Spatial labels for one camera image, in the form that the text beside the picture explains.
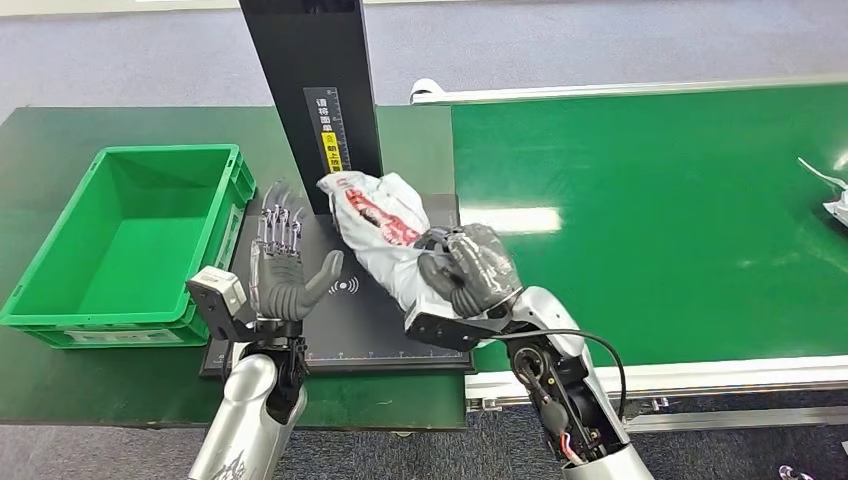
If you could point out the silver conveyor side rail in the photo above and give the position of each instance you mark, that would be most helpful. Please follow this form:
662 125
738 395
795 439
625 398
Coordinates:
762 374
596 91

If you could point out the silver conveyor frame beam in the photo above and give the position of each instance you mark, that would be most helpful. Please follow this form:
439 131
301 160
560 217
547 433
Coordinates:
762 417

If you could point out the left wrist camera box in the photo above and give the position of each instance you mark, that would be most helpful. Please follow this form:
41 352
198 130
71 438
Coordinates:
215 295

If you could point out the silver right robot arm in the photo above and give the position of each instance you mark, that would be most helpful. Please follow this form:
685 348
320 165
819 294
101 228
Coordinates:
570 391

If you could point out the black scanner column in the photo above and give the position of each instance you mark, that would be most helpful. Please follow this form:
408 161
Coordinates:
311 53

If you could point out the green conveyor belt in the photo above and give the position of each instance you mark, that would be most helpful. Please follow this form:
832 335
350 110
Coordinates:
662 199

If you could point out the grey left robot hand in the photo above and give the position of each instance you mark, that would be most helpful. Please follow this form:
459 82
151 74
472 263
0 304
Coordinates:
281 291

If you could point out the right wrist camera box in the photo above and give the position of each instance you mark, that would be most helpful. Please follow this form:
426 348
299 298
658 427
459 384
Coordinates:
444 328

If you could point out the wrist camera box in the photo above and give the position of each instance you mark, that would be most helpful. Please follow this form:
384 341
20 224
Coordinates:
215 295
444 328

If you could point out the black scanner base plate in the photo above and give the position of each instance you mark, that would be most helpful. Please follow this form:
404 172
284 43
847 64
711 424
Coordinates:
371 331

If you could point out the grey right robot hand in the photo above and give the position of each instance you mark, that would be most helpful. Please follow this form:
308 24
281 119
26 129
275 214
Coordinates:
480 272

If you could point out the white crate label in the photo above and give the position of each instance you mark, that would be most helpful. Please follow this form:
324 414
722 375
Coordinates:
226 245
126 336

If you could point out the small object on floor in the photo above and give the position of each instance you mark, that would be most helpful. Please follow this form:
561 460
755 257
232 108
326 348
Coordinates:
794 474

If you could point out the white package with red print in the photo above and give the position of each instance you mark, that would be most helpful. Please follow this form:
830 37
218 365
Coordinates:
378 212

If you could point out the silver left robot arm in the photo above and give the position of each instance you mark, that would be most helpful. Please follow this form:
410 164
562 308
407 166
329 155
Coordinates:
248 411

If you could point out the green plastic crate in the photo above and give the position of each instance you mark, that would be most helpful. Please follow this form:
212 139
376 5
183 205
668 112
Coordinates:
132 252

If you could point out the white package with black print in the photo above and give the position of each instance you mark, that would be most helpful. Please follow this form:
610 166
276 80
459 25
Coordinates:
838 205

